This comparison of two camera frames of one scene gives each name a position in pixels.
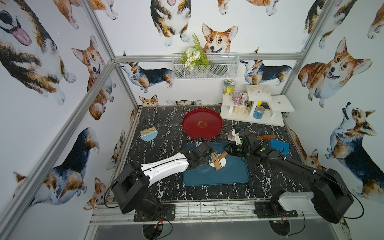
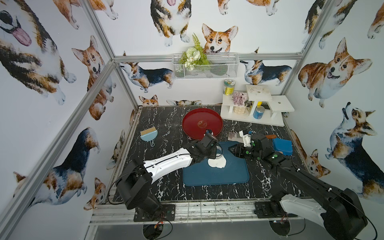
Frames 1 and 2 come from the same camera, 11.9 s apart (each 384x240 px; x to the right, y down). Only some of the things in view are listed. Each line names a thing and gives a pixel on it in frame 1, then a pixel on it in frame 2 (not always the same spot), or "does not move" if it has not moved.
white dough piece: (222, 161) does not move
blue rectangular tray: (235, 170) does not move
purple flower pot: (239, 99) does not move
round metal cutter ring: (222, 161) → (219, 146)
